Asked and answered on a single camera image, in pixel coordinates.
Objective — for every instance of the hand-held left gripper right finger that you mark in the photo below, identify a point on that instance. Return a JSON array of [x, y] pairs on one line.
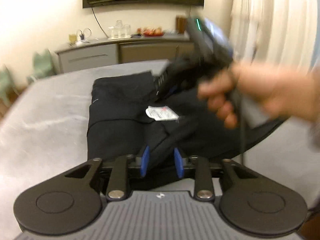
[[178, 162]]

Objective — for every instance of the green child chair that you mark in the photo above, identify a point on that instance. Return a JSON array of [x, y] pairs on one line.
[[7, 85], [43, 65]]

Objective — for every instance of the black dish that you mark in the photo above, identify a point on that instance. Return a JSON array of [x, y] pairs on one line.
[[136, 34]]

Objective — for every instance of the white curtain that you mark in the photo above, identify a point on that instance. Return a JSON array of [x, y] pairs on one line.
[[270, 17]]

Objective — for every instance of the yellow glass jar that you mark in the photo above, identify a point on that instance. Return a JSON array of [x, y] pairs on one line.
[[72, 38]]

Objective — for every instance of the red fruit bowl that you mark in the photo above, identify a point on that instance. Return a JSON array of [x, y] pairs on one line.
[[153, 32]]

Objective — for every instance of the person's right forearm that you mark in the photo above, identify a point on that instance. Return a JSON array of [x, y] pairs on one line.
[[316, 105]]

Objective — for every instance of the wooden framed board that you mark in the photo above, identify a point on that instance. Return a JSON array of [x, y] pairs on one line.
[[182, 25]]

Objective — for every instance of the grey brown sideboard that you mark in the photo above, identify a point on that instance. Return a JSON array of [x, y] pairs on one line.
[[100, 55]]

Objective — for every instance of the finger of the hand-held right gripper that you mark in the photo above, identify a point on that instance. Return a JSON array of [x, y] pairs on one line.
[[165, 88]]

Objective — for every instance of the black pants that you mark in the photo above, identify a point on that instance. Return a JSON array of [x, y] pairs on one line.
[[117, 120]]

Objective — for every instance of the glass cup set on tray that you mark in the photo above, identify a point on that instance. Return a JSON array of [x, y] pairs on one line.
[[120, 31]]

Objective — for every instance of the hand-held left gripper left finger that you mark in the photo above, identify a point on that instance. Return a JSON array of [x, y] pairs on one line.
[[145, 160]]

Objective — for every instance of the person's right hand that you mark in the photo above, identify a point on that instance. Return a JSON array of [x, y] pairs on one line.
[[270, 87]]

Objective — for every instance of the glass teapot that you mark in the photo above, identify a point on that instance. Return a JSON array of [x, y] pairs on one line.
[[83, 36]]

